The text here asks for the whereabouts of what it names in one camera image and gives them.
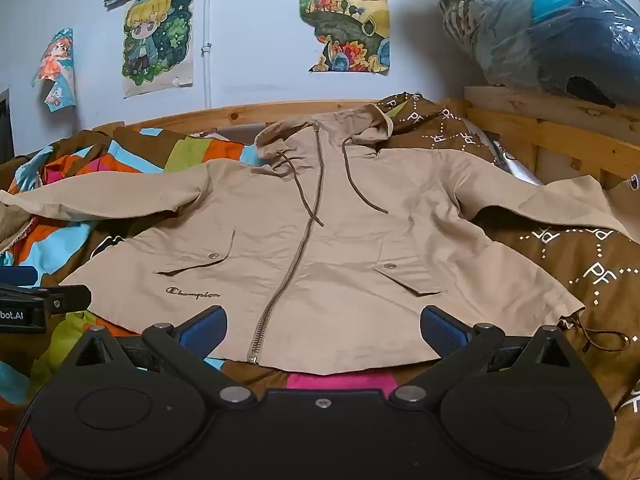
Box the colourful striped blanket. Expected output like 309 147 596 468
0 127 451 480

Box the brown printed blanket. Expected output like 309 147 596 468
375 92 640 466

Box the white wall pipe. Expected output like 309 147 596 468
201 0 214 112

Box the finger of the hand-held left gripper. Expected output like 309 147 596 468
0 266 40 287
0 284 92 315

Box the wooden bed frame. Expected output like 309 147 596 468
92 85 640 192

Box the landscape painting poster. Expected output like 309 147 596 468
298 0 391 75

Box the green cartoon figure poster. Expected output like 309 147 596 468
122 0 196 99

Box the dark wall panel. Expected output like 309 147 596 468
0 87 15 165

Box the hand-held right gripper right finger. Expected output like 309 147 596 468
391 304 585 411

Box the small curled cartoon poster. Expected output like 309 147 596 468
32 27 77 114

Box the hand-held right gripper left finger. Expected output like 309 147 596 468
64 305 258 411

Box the beige hooded jacket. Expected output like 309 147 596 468
0 105 632 377

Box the silver plastic wrapper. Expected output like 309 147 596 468
492 139 543 187

